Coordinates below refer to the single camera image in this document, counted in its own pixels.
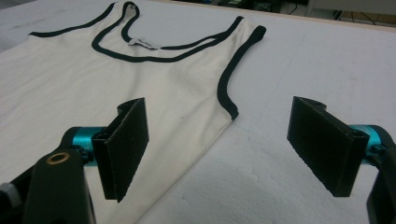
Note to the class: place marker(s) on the white foam mat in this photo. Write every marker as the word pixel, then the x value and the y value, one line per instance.
pixel 311 62

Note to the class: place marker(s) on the white tank top black trim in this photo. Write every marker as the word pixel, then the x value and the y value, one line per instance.
pixel 102 87

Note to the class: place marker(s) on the light wooden table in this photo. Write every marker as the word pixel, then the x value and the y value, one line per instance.
pixel 342 23

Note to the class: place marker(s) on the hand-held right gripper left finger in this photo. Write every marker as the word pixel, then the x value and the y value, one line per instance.
pixel 124 149

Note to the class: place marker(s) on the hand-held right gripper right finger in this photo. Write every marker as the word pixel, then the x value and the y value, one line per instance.
pixel 323 146

